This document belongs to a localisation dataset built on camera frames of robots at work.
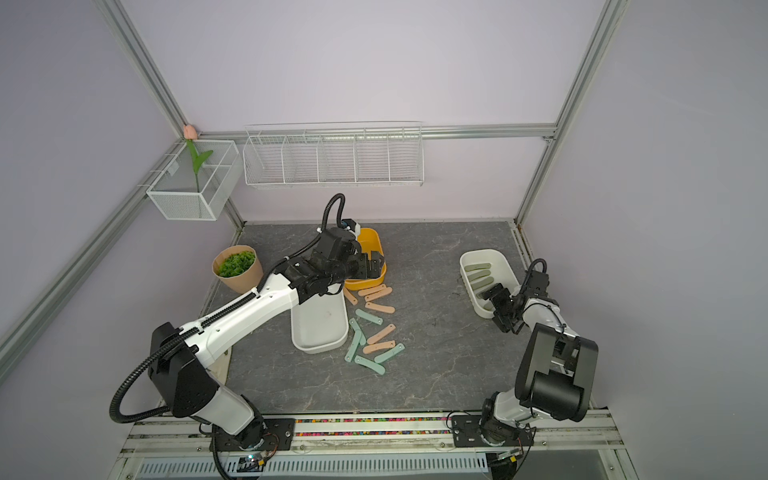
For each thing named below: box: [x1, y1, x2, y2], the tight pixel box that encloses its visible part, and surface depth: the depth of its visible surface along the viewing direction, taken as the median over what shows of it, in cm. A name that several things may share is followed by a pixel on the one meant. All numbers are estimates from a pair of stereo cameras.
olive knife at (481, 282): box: [470, 276, 494, 289], surface depth 104 cm
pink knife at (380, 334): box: [367, 324, 396, 344], surface depth 92 cm
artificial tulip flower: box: [183, 124, 213, 193], surface depth 93 cm
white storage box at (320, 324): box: [291, 284, 349, 355], surface depth 93 cm
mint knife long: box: [344, 330, 361, 363], surface depth 89 cm
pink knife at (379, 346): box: [363, 340, 396, 354], surface depth 89 cm
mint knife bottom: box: [354, 355, 386, 375], surface depth 86 cm
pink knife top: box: [358, 284, 386, 297], surface depth 102 cm
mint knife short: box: [349, 317, 367, 346], surface depth 91 cm
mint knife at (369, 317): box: [355, 309, 383, 325], surface depth 96 cm
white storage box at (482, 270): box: [460, 249, 520, 319], surface depth 104 cm
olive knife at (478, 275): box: [466, 270, 491, 281], surface depth 106 cm
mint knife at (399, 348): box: [374, 343, 405, 363], surface depth 88 cm
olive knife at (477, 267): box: [464, 263, 492, 272], surface depth 107 cm
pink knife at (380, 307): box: [364, 302, 396, 314], surface depth 98 cm
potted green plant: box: [212, 245, 264, 294], surface depth 96 cm
